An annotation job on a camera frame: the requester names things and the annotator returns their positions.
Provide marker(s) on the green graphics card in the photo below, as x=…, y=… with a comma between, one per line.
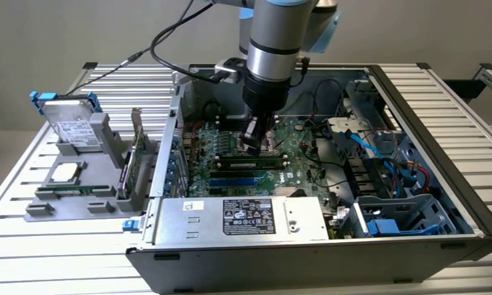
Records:
x=133, y=159

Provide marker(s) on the silver CPU chip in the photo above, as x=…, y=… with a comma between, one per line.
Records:
x=66, y=172

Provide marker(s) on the black expansion slot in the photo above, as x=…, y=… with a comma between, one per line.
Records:
x=230, y=174

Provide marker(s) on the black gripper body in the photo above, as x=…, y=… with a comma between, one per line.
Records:
x=265, y=92

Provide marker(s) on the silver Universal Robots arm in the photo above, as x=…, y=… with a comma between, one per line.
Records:
x=270, y=37

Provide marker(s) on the hard disk in blue carrier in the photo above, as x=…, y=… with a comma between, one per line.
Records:
x=70, y=123

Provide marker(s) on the grey parts rack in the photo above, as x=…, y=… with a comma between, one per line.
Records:
x=102, y=153

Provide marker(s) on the green motherboard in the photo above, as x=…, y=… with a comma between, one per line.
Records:
x=302, y=159

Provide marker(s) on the blue expansion slot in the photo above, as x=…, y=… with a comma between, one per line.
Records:
x=230, y=182

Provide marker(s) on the green RAM stick black label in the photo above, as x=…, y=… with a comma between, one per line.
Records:
x=252, y=164

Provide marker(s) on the grey metal disk bay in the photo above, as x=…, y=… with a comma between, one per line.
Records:
x=413, y=212

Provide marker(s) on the silver chipset heatsink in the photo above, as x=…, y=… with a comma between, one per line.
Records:
x=285, y=192

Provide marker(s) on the round coin battery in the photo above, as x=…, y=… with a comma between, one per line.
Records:
x=298, y=126

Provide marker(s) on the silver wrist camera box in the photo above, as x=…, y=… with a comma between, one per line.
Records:
x=225, y=70

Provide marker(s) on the silver power supply unit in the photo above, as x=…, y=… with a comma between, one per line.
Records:
x=237, y=219

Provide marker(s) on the blue case latch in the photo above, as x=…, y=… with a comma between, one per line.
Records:
x=130, y=225

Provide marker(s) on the open black PC case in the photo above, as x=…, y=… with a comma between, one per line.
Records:
x=310, y=264

